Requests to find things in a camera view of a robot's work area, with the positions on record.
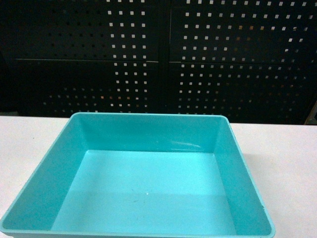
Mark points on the black perforated panel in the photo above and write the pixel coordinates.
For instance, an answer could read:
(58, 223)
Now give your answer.
(252, 61)

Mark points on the teal plastic bin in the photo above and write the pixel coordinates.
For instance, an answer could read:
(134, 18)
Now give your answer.
(111, 175)

